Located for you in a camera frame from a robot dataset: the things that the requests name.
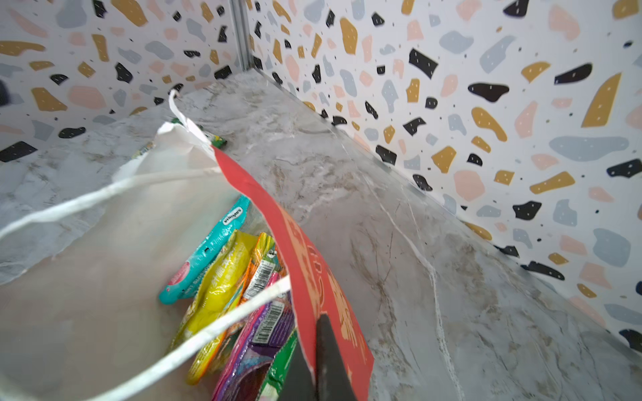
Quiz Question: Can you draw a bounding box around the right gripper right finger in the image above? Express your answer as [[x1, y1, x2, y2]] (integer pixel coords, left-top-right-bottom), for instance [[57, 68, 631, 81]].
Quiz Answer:
[[316, 314, 357, 401]]

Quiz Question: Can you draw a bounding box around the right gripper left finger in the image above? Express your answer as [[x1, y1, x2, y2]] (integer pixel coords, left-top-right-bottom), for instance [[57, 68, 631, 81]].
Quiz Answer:
[[278, 345, 316, 401]]

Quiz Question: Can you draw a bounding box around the green snack packet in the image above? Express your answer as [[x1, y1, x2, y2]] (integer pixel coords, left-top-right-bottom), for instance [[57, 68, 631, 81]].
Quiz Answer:
[[257, 329, 299, 401]]

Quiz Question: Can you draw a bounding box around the red paper bag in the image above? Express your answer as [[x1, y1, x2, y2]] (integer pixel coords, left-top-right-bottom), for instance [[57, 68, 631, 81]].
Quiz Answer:
[[1, 107, 374, 400]]

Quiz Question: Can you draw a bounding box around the purple snack packet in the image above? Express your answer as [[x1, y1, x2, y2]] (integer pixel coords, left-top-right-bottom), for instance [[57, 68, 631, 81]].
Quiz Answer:
[[212, 292, 295, 401]]

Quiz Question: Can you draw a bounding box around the orange snack packet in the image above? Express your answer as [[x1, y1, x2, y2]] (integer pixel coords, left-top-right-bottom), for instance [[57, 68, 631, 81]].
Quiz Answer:
[[187, 232, 279, 385]]

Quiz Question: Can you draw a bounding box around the yellow snack packet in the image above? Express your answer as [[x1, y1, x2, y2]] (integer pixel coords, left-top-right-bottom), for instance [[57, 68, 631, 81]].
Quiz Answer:
[[168, 230, 258, 351]]

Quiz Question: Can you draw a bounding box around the teal snack packet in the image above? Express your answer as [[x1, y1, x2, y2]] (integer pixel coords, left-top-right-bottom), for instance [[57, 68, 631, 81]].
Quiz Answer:
[[158, 195, 250, 305]]

